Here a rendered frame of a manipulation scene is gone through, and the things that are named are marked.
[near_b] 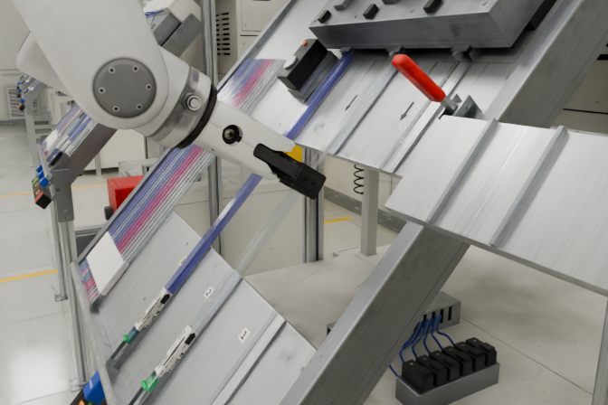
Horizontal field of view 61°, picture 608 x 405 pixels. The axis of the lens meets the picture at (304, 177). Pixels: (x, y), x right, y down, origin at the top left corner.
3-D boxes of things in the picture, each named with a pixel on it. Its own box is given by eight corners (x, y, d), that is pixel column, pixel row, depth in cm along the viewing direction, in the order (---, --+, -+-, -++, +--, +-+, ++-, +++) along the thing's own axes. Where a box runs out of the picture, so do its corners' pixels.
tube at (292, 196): (154, 394, 57) (146, 390, 56) (150, 387, 58) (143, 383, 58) (412, 48, 64) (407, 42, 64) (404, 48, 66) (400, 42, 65)
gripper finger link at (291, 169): (293, 161, 51) (306, 172, 57) (230, 129, 54) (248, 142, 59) (288, 172, 51) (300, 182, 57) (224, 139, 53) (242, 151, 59)
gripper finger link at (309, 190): (295, 155, 56) (338, 181, 59) (281, 150, 59) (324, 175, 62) (280, 181, 56) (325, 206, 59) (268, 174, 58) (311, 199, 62)
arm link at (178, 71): (200, 70, 47) (179, 59, 55) (58, -20, 40) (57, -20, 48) (153, 149, 48) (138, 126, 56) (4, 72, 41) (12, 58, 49)
